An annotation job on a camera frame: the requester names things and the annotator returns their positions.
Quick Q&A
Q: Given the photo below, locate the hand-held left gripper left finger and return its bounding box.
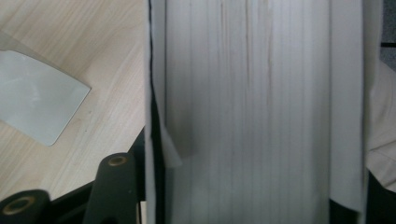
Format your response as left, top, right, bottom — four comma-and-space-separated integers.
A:
129, 92, 166, 224

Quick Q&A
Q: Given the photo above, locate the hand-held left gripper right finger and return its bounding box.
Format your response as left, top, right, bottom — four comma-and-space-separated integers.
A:
329, 169, 396, 224

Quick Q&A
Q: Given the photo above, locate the white book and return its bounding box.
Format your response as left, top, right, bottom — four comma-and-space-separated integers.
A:
144, 0, 384, 224

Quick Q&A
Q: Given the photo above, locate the white expanding book rack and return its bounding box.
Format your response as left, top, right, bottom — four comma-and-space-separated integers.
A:
0, 49, 92, 147

